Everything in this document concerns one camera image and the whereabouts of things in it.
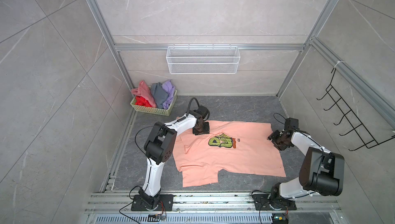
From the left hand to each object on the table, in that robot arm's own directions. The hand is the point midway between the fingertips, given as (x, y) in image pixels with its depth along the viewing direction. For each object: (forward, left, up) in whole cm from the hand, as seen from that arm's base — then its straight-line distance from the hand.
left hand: (207, 129), depth 97 cm
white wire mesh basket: (+38, +1, +26) cm, 46 cm away
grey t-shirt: (+26, +33, +7) cm, 43 cm away
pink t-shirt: (+27, +43, +9) cm, 52 cm away
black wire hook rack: (-20, -62, +26) cm, 70 cm away
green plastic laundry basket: (+14, +28, +1) cm, 31 cm away
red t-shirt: (+17, +43, +10) cm, 48 cm away
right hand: (-8, -39, 0) cm, 40 cm away
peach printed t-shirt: (-11, -20, -3) cm, 23 cm away
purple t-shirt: (+29, +26, +10) cm, 40 cm away
